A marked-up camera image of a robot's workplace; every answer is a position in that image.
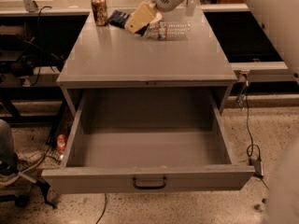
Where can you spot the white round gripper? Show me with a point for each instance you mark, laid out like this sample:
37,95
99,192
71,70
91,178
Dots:
164,0

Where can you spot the dark blue rxbar wrapper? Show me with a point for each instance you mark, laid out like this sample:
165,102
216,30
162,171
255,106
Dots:
118,18

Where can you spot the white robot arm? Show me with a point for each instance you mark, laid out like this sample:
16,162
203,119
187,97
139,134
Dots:
281,21

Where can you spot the open grey top drawer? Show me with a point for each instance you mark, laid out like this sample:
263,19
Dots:
150,133

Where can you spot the white ceramic bowl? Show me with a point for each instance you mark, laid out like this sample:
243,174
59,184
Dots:
157,18

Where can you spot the clear plastic water bottle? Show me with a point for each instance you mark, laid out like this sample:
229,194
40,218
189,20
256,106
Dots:
168,30

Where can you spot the brown soda can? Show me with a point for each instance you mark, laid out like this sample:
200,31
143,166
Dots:
99,8

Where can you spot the grey metal cabinet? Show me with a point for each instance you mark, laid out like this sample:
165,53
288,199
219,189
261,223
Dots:
108,56

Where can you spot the red can on floor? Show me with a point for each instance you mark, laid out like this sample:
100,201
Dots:
61,143

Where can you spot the black drawer handle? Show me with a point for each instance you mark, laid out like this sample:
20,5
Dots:
149,184

